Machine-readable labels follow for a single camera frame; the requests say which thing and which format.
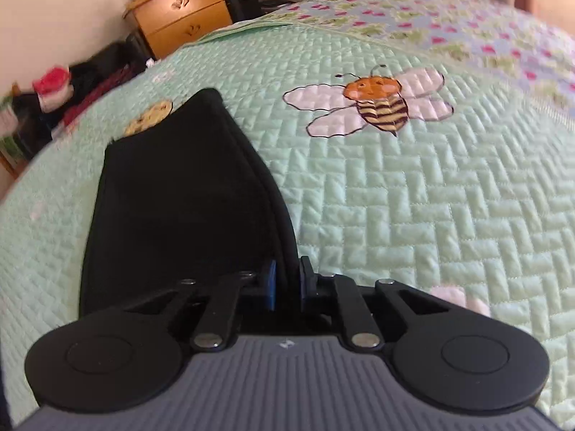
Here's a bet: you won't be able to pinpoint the black pants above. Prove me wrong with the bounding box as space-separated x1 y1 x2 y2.
78 88 300 324

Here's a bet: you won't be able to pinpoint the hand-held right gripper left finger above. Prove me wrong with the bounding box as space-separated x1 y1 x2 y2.
119 260 277 353

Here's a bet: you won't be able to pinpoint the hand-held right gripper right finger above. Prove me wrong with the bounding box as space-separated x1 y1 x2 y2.
299 256 452 353

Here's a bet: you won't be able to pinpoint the black upright case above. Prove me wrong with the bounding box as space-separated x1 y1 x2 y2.
222 0 262 24

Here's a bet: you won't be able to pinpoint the dark cluttered clothes heap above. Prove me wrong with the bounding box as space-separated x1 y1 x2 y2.
0 41 153 176

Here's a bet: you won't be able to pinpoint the wooden desk with drawers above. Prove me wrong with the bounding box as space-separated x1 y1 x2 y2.
123 0 297 60

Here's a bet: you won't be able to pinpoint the green quilted bee bedspread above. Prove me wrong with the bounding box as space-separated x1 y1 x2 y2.
0 0 575 431

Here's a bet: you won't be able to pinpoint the red white plush item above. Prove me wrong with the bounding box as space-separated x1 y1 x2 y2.
31 66 73 111

